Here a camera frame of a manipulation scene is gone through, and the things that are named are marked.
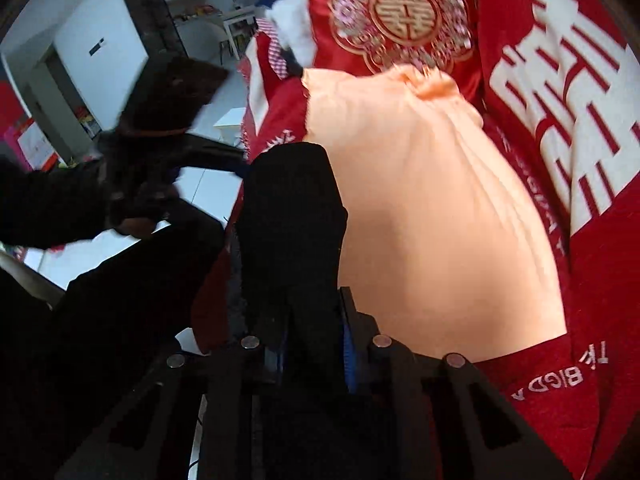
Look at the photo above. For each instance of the peach cream pillow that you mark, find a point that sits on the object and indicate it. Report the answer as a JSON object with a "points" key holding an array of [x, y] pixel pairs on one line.
{"points": [[444, 245]]}

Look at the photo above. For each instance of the red blanket with white characters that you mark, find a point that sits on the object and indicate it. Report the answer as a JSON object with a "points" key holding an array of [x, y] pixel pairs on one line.
{"points": [[560, 101]]}

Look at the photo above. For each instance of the red embroidered satin pillow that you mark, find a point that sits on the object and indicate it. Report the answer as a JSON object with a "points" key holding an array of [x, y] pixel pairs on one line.
{"points": [[367, 37]]}

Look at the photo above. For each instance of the black fleece-lined pants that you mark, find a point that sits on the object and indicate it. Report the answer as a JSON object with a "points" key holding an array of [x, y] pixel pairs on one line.
{"points": [[193, 284]]}

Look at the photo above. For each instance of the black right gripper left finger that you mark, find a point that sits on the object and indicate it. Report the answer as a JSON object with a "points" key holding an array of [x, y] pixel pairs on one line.
{"points": [[226, 405]]}

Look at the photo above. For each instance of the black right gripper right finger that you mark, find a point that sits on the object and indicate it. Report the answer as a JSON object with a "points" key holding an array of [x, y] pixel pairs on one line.
{"points": [[416, 417]]}

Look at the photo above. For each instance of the white table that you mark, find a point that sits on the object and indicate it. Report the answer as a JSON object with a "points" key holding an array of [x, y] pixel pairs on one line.
{"points": [[240, 26]]}

